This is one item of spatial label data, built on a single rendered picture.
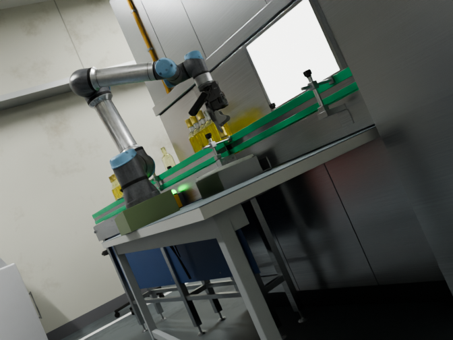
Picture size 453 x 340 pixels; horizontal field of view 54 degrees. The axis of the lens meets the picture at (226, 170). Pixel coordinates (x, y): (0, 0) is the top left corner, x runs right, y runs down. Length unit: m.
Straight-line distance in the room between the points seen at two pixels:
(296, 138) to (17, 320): 3.19
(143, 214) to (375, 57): 1.00
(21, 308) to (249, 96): 2.93
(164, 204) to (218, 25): 0.96
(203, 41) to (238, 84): 0.34
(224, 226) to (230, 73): 1.19
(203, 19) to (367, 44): 1.19
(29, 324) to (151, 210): 2.74
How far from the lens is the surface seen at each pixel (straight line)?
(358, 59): 1.33
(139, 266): 3.17
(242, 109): 2.18
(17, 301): 4.31
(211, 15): 2.29
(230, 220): 1.14
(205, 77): 1.91
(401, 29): 1.26
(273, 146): 1.84
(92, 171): 5.17
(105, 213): 3.32
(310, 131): 1.70
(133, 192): 1.79
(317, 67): 1.85
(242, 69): 2.13
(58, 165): 5.15
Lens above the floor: 0.78
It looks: 1 degrees up
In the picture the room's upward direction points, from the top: 24 degrees counter-clockwise
